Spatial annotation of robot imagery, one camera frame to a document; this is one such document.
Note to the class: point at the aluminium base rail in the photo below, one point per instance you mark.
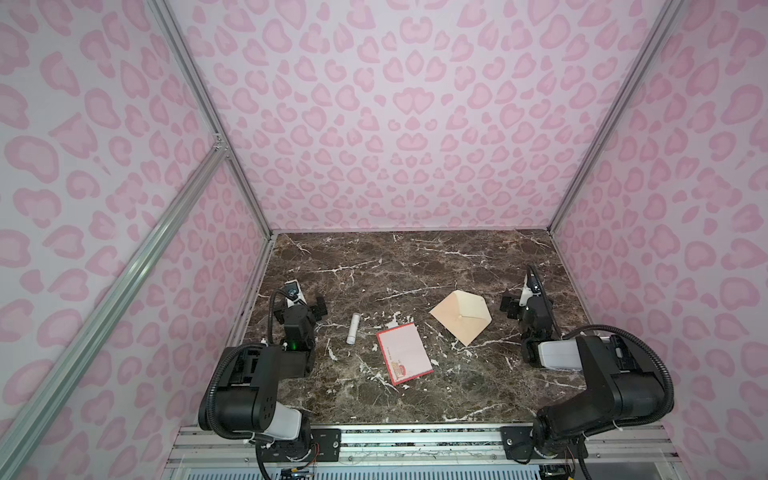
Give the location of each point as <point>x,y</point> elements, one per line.
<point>436,451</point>

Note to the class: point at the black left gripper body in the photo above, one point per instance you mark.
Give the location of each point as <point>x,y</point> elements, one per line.
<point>300,310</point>

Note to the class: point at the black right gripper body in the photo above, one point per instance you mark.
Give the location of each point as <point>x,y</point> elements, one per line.
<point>534,306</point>

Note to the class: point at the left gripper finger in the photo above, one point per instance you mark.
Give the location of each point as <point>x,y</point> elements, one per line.
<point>320,308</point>
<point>289,293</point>

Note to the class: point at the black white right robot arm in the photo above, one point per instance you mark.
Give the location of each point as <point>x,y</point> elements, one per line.
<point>627,384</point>

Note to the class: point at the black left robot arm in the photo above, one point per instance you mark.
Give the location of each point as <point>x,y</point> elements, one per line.
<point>241,400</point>

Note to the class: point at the right corner aluminium post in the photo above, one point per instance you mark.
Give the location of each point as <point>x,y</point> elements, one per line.
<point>664,26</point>

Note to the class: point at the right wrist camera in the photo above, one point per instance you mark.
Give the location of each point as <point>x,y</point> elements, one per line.
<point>525,295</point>

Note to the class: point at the peach paper envelope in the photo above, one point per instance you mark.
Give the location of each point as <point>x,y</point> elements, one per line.
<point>463,314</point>

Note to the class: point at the pink red-bordered letter card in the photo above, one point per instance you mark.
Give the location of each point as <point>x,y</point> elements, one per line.
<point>404,353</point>

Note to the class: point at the left diagonal aluminium strut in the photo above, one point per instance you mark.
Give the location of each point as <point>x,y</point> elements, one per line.
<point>32,423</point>

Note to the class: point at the corner aluminium post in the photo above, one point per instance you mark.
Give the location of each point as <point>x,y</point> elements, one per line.
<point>168,24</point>
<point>664,26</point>

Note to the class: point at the left corner aluminium post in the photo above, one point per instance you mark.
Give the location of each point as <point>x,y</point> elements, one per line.
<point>168,24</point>

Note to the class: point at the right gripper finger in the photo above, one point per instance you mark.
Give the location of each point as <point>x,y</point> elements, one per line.
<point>533,282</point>
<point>510,305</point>

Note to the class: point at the white glue stick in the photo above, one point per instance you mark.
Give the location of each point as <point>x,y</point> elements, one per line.
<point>353,329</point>

